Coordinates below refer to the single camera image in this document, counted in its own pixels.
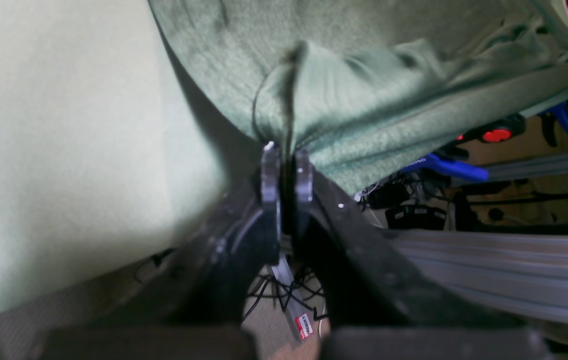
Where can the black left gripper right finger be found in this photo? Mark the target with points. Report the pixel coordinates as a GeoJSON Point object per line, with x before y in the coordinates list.
{"type": "Point", "coordinates": [365, 279]}

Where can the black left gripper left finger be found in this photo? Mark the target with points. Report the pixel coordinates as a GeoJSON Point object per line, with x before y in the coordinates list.
{"type": "Point", "coordinates": [206, 280]}

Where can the green grey T-shirt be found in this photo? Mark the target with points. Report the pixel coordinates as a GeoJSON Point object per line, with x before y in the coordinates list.
{"type": "Point", "coordinates": [367, 86]}

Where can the blue orange corner clamp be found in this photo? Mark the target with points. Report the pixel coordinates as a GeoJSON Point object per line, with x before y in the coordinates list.
{"type": "Point", "coordinates": [452, 161]}

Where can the light green table cloth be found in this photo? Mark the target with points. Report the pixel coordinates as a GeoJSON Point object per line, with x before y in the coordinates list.
{"type": "Point", "coordinates": [108, 150]}

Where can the aluminium frame post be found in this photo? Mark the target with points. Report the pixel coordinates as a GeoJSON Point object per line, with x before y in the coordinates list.
{"type": "Point", "coordinates": [521, 270]}

